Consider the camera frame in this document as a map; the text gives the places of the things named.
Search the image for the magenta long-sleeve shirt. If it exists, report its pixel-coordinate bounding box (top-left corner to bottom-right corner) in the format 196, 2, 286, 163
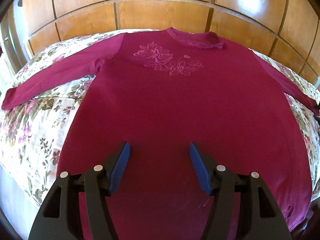
2, 28, 319, 239

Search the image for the floral bed cover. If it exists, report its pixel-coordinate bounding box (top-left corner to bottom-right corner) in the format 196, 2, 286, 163
1, 29, 319, 206

